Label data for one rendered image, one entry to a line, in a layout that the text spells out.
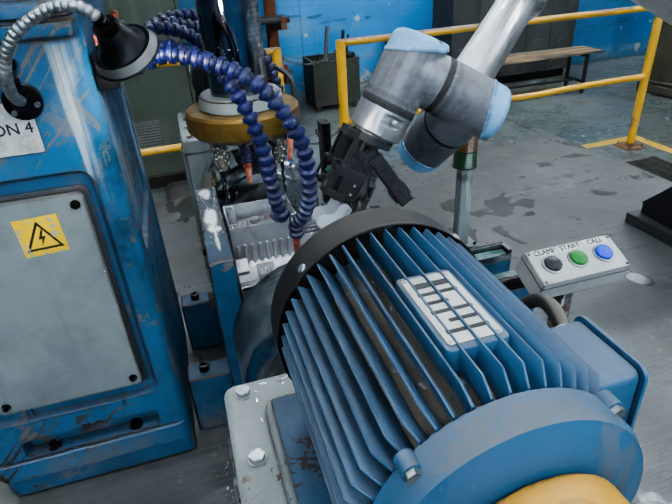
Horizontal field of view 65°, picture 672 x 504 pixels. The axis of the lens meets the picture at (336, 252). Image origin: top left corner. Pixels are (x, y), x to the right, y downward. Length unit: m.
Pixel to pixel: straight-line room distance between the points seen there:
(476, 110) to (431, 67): 0.10
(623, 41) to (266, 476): 8.15
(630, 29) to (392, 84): 7.68
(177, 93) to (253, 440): 3.68
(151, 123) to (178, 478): 3.37
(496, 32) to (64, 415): 1.04
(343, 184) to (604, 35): 7.42
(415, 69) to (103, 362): 0.63
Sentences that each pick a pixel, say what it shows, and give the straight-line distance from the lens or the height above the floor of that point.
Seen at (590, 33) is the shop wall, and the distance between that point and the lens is 8.02.
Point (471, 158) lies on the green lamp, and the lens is 1.40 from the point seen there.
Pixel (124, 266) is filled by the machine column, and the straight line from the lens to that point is 0.78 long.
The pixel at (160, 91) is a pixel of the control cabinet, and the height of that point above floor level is 0.72.
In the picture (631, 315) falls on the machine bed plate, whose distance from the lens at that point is 1.35.
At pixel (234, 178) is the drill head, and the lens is 1.15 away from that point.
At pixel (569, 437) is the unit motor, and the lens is 0.29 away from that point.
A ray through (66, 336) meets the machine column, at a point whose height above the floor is 1.09.
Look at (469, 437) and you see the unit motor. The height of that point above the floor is 1.35.
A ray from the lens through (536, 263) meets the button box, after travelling 0.95.
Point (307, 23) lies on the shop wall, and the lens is 6.15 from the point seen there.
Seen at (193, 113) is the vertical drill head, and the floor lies 1.33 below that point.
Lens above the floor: 1.55
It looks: 30 degrees down
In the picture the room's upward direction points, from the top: 4 degrees counter-clockwise
